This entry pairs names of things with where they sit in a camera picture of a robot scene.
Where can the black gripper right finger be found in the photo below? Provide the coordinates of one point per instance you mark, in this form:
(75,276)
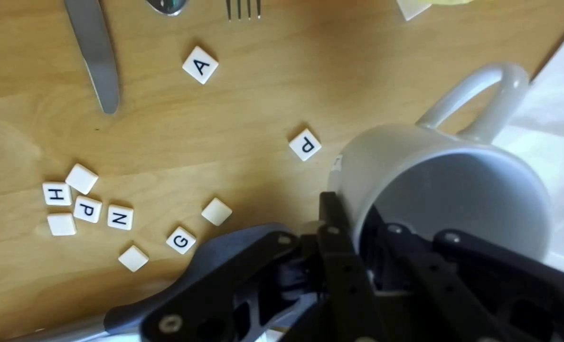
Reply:
(474,289)

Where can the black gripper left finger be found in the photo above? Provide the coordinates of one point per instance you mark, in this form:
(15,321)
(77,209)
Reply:
(349,289)

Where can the white ceramic mug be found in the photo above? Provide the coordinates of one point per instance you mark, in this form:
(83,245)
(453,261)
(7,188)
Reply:
(446,171)

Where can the blank white tile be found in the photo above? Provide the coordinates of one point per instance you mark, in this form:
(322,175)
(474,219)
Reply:
(83,179)
(218,211)
(134,259)
(62,224)

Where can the letter tile p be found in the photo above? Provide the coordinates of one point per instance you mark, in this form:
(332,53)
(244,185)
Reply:
(89,209)
(305,145)

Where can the letter tile G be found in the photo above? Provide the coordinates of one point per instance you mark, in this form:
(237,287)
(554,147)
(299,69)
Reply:
(182,240)

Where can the white cloth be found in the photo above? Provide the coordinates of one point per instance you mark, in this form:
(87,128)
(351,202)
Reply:
(539,137)

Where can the letter tile N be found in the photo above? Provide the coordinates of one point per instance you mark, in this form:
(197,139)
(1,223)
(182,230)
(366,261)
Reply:
(121,217)

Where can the letter tile A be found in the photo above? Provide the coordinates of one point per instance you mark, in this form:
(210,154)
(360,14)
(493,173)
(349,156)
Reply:
(201,65)

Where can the letter tile H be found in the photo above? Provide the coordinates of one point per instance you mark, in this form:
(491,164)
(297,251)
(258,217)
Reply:
(58,194)

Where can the silver fork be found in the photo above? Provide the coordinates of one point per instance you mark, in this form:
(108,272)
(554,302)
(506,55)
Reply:
(244,8)

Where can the silver spoon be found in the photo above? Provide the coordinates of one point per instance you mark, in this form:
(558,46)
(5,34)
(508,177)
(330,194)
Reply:
(168,6)

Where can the silver table knife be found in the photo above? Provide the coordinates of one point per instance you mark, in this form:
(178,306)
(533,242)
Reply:
(92,33)

